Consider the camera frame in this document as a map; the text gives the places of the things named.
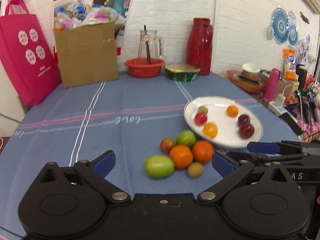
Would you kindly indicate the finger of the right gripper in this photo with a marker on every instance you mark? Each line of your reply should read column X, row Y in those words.
column 284, row 147
column 259, row 159

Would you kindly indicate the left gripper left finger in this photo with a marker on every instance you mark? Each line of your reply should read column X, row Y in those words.
column 94, row 173

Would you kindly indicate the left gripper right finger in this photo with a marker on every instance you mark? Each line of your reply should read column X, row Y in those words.
column 233, row 173

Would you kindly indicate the orange tangerine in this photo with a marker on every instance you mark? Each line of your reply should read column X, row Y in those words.
column 182, row 156
column 202, row 151

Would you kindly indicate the brown kiwi fruit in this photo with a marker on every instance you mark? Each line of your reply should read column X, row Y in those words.
column 195, row 170
column 202, row 109

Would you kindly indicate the small orange kumquat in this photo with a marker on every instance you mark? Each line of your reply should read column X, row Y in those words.
column 232, row 111

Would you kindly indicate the large green mango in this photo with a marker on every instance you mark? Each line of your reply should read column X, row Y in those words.
column 159, row 166

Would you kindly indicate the dark red plum front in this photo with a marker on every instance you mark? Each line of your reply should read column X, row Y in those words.
column 246, row 130

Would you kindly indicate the dark red plum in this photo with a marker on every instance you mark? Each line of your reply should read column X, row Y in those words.
column 243, row 119
column 246, row 130

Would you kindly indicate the white power strip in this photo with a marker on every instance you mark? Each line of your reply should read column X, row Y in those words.
column 276, row 109

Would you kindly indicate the dark red plum rear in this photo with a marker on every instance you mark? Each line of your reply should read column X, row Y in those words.
column 243, row 119

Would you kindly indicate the yellow orange fruit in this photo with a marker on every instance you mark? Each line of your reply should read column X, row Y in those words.
column 210, row 129

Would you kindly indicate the white round plate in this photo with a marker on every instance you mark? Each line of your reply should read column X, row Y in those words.
column 227, row 127

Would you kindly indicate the pink water bottle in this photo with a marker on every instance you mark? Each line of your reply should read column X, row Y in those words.
column 272, row 84

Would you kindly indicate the green lime fruit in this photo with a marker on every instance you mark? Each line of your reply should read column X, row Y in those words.
column 186, row 137

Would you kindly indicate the small red tomato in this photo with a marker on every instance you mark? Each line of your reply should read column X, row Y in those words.
column 200, row 119

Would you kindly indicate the red orange small fruit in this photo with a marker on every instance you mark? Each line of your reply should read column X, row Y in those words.
column 167, row 144

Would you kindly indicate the stacked patterned bowls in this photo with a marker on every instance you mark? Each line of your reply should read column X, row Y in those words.
column 249, row 77

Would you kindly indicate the orange snack bag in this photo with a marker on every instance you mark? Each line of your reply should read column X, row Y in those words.
column 289, row 64

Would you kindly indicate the green instant noodle bowl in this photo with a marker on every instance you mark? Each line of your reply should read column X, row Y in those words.
column 181, row 72

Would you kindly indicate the red plastic basket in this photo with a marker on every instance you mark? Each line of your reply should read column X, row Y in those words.
column 139, row 67

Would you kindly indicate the cardboard box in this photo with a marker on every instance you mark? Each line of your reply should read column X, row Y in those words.
column 87, row 55

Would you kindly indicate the red thermos jug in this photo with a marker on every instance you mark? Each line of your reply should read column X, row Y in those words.
column 199, row 45

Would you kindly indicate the black stirring stick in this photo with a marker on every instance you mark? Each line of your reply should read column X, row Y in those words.
column 147, row 45

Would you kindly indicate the pink tote bag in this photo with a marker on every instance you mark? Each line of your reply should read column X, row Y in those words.
column 26, row 56

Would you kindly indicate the glass pitcher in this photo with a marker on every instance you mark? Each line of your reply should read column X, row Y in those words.
column 156, row 45

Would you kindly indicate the floral cloth in box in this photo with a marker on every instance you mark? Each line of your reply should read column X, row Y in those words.
column 74, row 15

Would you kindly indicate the blue decorative wall plate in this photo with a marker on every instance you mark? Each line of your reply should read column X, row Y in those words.
column 280, row 25

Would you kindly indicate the teal wall picture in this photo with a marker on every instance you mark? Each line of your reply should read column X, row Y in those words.
column 117, row 10

